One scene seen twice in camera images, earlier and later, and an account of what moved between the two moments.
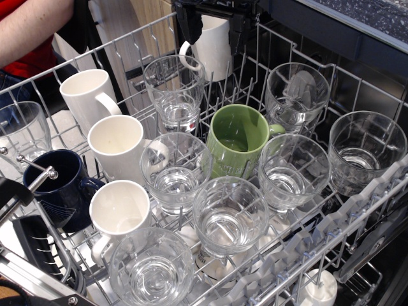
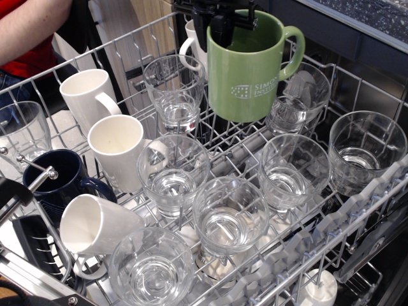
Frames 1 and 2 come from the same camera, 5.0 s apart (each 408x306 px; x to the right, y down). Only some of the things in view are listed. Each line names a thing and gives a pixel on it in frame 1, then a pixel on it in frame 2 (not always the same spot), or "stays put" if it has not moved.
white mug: (116, 208) to (91, 227)
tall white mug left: (88, 95) stays put
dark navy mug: (67, 199) stays put
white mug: (118, 143) stays put
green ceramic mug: (236, 134) to (243, 79)
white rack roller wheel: (320, 289) stays put
